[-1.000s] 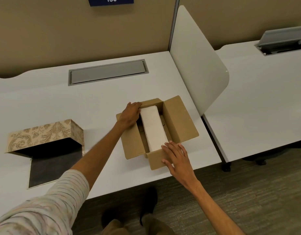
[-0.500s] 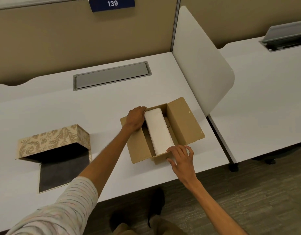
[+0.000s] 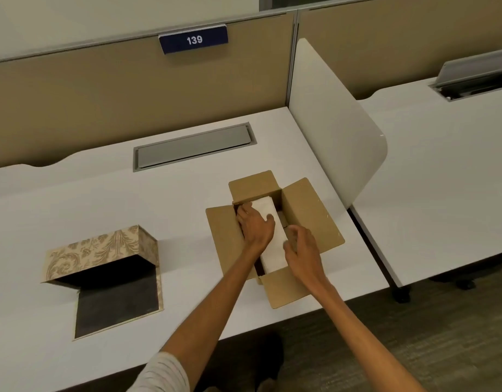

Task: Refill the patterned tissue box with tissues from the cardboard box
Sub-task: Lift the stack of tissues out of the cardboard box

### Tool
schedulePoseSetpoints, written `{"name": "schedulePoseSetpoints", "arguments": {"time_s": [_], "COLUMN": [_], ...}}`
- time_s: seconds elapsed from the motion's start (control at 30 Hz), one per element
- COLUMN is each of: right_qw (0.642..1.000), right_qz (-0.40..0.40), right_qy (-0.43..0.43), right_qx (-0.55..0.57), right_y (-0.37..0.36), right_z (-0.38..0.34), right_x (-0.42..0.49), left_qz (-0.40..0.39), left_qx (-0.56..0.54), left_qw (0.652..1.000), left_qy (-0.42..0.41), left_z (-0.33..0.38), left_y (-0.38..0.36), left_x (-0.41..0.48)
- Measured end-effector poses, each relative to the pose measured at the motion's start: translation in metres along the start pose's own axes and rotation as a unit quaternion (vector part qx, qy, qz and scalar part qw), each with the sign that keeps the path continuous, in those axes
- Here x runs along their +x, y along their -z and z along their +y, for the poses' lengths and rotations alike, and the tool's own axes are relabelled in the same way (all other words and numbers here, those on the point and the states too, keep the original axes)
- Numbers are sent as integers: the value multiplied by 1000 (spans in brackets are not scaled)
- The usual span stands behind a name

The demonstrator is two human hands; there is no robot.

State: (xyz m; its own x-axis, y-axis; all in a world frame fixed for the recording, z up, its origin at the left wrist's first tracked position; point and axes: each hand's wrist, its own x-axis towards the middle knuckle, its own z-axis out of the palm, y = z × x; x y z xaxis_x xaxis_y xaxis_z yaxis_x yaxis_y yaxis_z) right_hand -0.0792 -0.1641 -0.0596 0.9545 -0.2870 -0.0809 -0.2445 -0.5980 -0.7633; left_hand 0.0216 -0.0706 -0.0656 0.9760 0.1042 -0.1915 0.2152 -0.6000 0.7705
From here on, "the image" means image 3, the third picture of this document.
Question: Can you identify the white tissues stack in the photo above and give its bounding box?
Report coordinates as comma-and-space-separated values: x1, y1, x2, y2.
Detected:
250, 195, 291, 275

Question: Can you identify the person's left forearm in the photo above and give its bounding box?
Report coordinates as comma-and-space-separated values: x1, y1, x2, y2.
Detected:
127, 244, 264, 392

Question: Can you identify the person's right hand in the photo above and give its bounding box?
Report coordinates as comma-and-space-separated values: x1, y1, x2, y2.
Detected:
282, 225, 331, 292

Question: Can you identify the closed grey cable tray lid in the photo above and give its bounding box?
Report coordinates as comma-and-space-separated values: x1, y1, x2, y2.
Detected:
132, 122, 258, 173

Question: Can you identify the person's black shoe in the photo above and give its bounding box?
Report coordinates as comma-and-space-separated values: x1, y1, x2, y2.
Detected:
255, 332, 285, 392

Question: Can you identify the person's left hand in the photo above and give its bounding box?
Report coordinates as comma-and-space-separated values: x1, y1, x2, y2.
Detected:
236, 201, 276, 258

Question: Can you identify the floral patterned tissue box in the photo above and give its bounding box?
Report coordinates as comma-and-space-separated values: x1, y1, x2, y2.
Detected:
41, 225, 165, 341

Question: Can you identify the person's right forearm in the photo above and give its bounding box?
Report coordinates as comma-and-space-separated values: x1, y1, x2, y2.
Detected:
312, 277, 428, 392

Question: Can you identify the white rounded divider panel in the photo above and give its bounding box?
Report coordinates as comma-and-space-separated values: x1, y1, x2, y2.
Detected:
287, 38, 389, 210

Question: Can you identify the open grey cable tray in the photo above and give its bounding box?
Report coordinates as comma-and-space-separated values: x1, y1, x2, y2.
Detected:
428, 47, 502, 102

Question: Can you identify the brown cardboard box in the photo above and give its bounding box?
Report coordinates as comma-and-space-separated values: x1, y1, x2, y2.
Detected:
205, 170, 346, 310

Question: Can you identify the blue desk number sign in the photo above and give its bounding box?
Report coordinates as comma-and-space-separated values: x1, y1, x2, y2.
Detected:
158, 24, 229, 55

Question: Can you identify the black office chair base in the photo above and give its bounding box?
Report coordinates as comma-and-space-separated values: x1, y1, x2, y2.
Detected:
430, 261, 502, 291

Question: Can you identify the dark glass window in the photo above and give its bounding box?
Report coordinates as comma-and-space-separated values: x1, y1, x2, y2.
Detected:
258, 0, 358, 12

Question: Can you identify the wide beige partition panel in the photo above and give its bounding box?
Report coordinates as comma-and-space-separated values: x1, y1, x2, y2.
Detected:
0, 11, 297, 170

